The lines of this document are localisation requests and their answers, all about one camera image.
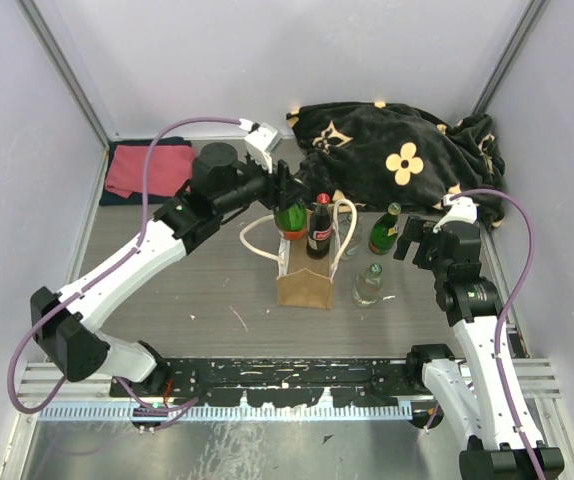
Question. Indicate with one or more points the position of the black floral blanket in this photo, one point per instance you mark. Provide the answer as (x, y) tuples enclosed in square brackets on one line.
[(375, 154)]

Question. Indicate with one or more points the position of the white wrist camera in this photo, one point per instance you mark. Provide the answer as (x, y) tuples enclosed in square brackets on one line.
[(457, 209), (261, 141)]

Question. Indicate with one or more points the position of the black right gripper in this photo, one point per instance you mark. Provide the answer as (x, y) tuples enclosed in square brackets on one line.
[(419, 231)]

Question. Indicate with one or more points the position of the green bottle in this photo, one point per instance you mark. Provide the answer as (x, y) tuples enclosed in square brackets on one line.
[(292, 222), (384, 233)]

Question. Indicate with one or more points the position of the clear bottle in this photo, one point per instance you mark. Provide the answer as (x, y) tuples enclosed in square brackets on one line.
[(367, 286), (356, 237)]

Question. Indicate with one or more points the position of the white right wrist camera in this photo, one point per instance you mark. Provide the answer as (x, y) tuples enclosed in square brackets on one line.
[(457, 209)]

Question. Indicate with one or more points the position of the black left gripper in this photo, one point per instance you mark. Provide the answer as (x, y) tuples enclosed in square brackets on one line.
[(283, 188)]

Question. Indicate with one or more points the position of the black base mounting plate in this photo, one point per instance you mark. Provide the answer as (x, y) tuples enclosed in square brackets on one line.
[(290, 382)]

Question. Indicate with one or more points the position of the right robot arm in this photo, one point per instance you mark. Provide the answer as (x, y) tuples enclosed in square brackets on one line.
[(488, 413)]

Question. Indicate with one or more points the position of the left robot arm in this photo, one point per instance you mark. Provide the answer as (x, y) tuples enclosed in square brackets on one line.
[(69, 321)]

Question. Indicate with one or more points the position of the clear bottle lower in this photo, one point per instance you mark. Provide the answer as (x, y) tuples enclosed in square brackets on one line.
[(367, 286)]

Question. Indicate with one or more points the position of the dark blue folded cloth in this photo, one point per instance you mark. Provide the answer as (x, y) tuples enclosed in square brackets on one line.
[(110, 199)]

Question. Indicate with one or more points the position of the clear bottle upper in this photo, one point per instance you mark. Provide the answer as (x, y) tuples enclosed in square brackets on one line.
[(356, 237)]

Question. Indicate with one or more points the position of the brown canvas bag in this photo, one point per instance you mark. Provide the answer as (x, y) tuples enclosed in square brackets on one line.
[(301, 280)]

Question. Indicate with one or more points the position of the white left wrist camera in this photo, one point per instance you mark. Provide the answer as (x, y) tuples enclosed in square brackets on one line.
[(261, 141)]

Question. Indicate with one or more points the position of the red folded cloth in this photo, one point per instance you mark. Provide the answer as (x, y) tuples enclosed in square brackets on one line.
[(169, 167)]

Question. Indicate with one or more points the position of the white cable duct strip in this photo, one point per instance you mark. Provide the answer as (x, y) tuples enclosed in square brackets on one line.
[(129, 410)]

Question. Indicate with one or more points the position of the cola glass bottle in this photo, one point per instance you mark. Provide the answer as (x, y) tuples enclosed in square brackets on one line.
[(319, 229)]

